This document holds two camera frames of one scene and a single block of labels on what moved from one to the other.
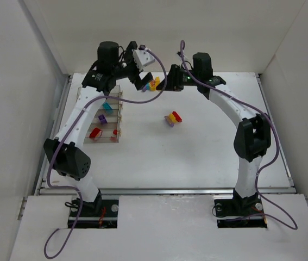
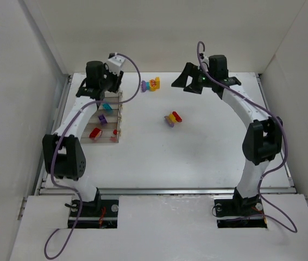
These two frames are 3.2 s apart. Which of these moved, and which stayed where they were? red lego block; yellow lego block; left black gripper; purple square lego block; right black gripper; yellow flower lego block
Moved: left black gripper; right black gripper
Stayed: yellow flower lego block; red lego block; yellow lego block; purple square lego block
